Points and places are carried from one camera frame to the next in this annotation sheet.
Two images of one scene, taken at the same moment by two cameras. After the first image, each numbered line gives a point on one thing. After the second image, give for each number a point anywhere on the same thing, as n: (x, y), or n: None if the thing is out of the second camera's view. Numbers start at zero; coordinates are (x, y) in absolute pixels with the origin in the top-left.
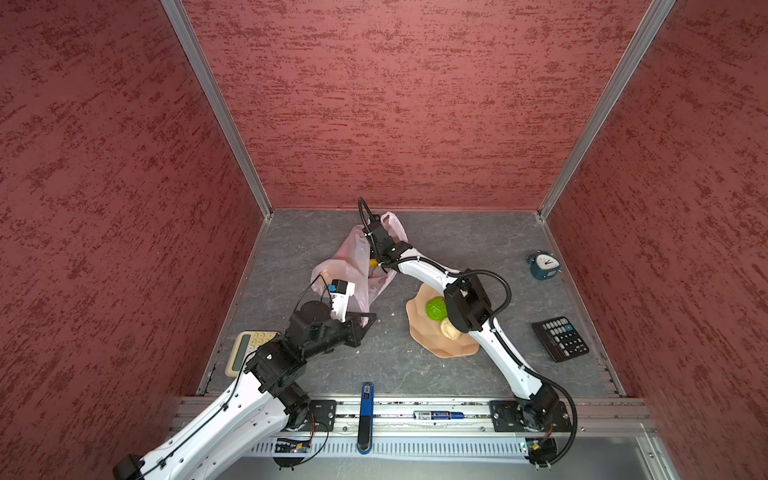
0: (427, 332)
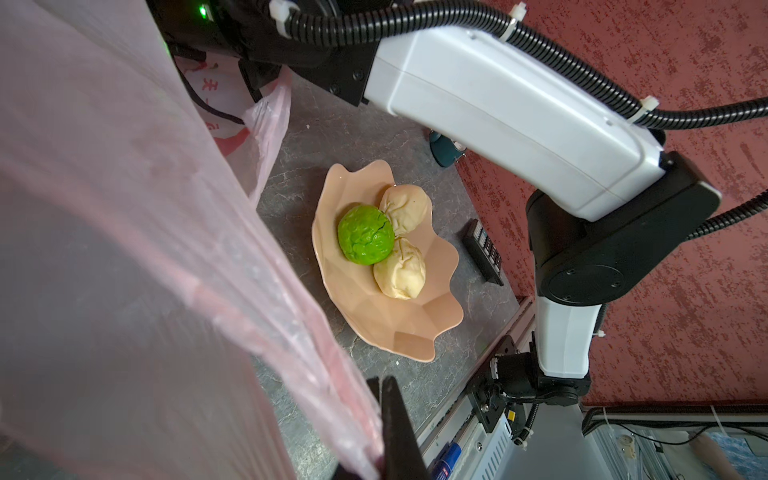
0: (408, 327)
